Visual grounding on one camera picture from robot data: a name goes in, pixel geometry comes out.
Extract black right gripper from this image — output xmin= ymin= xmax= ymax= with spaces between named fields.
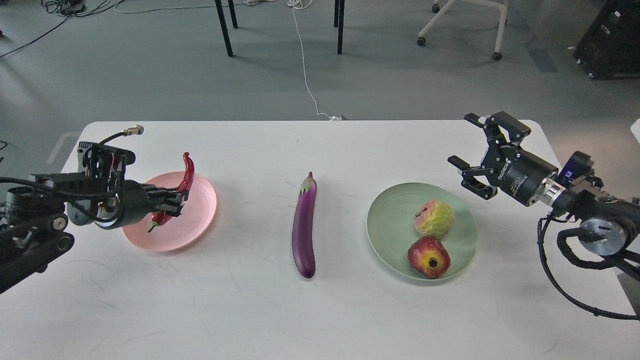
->
xmin=447 ymin=111 xmax=558 ymax=207

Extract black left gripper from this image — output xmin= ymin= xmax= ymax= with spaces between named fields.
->
xmin=94 ymin=180 xmax=189 ymax=230

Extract red chili pepper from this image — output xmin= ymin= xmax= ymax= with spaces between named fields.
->
xmin=147 ymin=152 xmax=195 ymax=233

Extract yellow-green custard apple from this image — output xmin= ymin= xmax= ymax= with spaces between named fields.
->
xmin=414 ymin=199 xmax=456 ymax=240

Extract red pomegranate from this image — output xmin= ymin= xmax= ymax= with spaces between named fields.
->
xmin=407 ymin=235 xmax=451 ymax=279

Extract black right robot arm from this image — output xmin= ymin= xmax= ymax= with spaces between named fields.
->
xmin=448 ymin=111 xmax=640 ymax=321

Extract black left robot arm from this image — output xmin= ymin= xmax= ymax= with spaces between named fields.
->
xmin=0 ymin=125 xmax=195 ymax=292

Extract pink plate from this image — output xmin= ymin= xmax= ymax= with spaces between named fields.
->
xmin=122 ymin=173 xmax=218 ymax=252

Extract green plate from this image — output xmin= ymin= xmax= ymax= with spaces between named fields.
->
xmin=366 ymin=182 xmax=479 ymax=285

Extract purple eggplant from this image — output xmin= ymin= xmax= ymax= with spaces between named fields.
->
xmin=291 ymin=171 xmax=317 ymax=279

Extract white wheeled chair base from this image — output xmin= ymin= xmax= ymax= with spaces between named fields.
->
xmin=415 ymin=0 xmax=511 ymax=63

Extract black equipment case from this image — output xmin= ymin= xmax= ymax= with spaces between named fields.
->
xmin=573 ymin=0 xmax=640 ymax=80

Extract black table legs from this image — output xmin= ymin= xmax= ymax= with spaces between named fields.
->
xmin=214 ymin=0 xmax=346 ymax=57

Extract black cables on floor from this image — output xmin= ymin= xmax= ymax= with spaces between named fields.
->
xmin=0 ymin=0 xmax=121 ymax=58

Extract white cable on floor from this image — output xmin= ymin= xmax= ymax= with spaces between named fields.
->
xmin=287 ymin=0 xmax=346 ymax=121

